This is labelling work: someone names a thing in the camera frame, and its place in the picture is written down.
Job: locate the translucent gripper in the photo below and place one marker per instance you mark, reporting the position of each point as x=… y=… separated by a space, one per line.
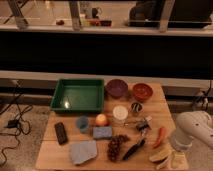
x=177 y=159

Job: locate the yellow banana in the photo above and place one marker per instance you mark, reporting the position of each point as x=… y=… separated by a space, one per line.
x=161 y=157

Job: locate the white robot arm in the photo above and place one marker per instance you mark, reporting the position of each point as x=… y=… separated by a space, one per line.
x=190 y=126

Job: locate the green plastic tray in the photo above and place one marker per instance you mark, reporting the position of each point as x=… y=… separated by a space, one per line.
x=78 y=96

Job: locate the red chili pepper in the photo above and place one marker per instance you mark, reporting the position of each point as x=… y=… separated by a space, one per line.
x=160 y=138

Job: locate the metal binder clip tool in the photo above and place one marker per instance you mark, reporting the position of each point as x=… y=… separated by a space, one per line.
x=140 y=125

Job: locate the wooden board table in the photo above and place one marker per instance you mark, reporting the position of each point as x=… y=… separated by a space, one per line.
x=54 y=157

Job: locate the small metal cup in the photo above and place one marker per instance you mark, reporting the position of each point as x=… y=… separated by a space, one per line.
x=136 y=108

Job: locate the red bowl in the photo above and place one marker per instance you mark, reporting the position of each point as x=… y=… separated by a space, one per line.
x=142 y=92

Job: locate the blue sponge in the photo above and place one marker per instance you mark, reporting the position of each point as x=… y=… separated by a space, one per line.
x=102 y=132

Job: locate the orange yellow apple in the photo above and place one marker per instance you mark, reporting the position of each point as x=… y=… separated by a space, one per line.
x=101 y=120

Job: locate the grey blue cloth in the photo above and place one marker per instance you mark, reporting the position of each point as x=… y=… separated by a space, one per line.
x=82 y=151

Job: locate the purple bowl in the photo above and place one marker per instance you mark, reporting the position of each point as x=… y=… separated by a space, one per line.
x=116 y=88

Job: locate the blue cup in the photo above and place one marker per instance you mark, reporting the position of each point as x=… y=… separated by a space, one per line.
x=82 y=123

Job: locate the black remote control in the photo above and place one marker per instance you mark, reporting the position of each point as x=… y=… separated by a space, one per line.
x=60 y=133

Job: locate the black handled brush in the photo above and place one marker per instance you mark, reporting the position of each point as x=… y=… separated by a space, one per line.
x=133 y=149

